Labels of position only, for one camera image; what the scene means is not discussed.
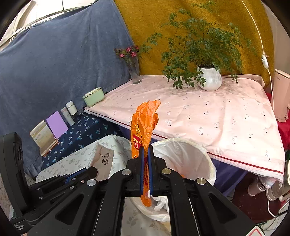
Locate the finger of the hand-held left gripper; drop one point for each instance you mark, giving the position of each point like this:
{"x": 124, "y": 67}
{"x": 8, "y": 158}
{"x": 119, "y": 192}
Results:
{"x": 56, "y": 199}
{"x": 74, "y": 175}

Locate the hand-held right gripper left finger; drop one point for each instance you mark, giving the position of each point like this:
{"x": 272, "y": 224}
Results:
{"x": 141, "y": 172}

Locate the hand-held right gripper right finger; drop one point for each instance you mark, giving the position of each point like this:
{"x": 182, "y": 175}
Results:
{"x": 150, "y": 172}

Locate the white tissue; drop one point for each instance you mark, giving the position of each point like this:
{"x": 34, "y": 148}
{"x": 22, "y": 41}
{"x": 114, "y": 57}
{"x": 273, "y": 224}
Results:
{"x": 160, "y": 203}

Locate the brown paper bag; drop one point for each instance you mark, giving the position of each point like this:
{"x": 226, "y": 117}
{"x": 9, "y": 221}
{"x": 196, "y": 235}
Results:
{"x": 106, "y": 161}

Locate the bin with white plastic liner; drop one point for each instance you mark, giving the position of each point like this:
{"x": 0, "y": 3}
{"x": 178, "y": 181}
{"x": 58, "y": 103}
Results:
{"x": 190, "y": 158}

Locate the orange plastic wrapper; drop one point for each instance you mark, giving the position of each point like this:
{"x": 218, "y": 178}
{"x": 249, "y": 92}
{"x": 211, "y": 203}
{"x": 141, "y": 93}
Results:
{"x": 141, "y": 127}

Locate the grey floral cloth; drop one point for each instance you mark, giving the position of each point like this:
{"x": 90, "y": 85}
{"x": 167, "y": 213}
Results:
{"x": 74, "y": 158}

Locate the wooden stand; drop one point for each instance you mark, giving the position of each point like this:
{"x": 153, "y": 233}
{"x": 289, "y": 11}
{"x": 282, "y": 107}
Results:
{"x": 49, "y": 148}

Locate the navy floral cloth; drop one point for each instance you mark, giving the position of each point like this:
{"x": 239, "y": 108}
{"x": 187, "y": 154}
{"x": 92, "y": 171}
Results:
{"x": 83, "y": 136}

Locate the beige gift box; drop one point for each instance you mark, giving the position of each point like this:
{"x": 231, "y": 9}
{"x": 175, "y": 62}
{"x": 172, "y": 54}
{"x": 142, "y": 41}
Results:
{"x": 42, "y": 136}

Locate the purple card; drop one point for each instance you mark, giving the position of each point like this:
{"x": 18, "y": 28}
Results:
{"x": 56, "y": 124}

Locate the white cosmetic tube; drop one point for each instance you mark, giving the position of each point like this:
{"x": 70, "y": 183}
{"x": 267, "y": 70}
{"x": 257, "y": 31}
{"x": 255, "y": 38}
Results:
{"x": 67, "y": 116}

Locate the purple bed skirt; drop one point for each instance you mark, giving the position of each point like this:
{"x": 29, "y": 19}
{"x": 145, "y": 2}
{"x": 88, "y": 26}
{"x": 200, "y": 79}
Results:
{"x": 226, "y": 177}

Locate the pink printed bedsheet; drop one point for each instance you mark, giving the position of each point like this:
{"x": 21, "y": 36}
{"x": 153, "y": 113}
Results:
{"x": 204, "y": 118}

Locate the pale green box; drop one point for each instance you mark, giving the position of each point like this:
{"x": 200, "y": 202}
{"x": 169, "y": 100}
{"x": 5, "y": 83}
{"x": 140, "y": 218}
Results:
{"x": 92, "y": 98}

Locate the glass vase with pink flowers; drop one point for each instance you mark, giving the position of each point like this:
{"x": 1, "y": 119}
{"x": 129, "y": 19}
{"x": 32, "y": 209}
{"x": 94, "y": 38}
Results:
{"x": 136, "y": 77}

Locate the dark red mat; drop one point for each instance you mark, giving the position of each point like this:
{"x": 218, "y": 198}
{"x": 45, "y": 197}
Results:
{"x": 249, "y": 206}

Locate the pink thermos cup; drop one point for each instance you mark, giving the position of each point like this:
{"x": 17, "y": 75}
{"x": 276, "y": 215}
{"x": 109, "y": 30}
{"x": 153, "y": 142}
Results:
{"x": 255, "y": 188}

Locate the green plant in white pot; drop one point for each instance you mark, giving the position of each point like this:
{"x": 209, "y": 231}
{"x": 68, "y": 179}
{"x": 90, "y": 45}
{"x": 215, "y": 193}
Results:
{"x": 209, "y": 79}

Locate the blue curtain cloth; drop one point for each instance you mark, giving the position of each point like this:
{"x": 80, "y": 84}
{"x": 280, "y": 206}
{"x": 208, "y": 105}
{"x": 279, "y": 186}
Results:
{"x": 68, "y": 56}

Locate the silver thermos cup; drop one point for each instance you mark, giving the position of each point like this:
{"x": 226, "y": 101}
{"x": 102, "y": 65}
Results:
{"x": 274, "y": 191}

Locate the red cloth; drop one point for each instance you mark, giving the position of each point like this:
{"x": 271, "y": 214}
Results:
{"x": 285, "y": 131}

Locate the mustard yellow curtain cloth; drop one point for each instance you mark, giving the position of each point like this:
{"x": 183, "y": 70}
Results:
{"x": 147, "y": 22}

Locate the metal curtain rod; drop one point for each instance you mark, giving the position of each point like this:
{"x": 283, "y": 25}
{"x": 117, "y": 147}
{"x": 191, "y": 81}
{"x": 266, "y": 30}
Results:
{"x": 45, "y": 17}

